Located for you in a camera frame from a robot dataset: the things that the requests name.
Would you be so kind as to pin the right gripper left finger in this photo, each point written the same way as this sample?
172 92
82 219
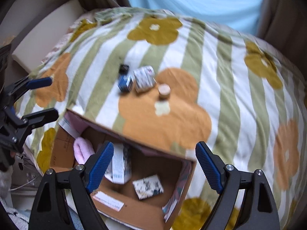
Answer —
50 209

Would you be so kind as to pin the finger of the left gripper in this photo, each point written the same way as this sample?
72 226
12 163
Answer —
17 89
35 120

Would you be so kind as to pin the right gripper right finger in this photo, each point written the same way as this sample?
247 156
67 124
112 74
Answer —
258 209

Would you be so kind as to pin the blue white box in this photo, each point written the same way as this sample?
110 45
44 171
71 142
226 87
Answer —
119 170

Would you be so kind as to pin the printed tissue pack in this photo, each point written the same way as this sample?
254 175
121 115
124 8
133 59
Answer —
148 187

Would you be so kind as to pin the small blue cube box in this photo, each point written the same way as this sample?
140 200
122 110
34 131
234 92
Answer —
125 83

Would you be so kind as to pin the black round jar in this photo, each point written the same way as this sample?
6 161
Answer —
124 69

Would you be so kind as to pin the small wooden cylinder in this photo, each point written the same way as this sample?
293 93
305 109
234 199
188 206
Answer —
164 91

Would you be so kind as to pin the person's left hand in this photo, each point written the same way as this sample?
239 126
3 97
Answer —
6 160

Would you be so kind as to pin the white cushion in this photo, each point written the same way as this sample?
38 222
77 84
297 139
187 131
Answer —
39 37

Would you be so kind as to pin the open cardboard box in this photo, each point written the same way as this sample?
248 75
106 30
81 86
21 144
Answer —
120 201

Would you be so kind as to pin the floral striped blanket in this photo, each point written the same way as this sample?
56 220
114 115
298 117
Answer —
236 94

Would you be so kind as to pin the brown right curtain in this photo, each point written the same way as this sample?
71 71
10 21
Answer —
282 23

